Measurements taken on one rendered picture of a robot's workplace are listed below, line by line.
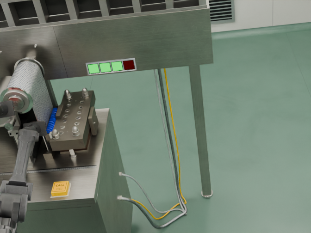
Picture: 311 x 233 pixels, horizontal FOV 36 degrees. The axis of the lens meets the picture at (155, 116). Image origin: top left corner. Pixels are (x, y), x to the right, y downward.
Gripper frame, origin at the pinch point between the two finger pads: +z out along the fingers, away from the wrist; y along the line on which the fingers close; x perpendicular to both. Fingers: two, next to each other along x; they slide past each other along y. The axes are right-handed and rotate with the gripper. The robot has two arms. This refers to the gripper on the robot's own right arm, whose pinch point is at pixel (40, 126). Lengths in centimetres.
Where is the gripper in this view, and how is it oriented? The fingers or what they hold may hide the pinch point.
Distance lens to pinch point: 235.4
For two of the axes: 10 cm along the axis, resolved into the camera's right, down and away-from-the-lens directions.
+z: 0.8, -1.5, 9.9
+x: -1.0, -9.9, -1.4
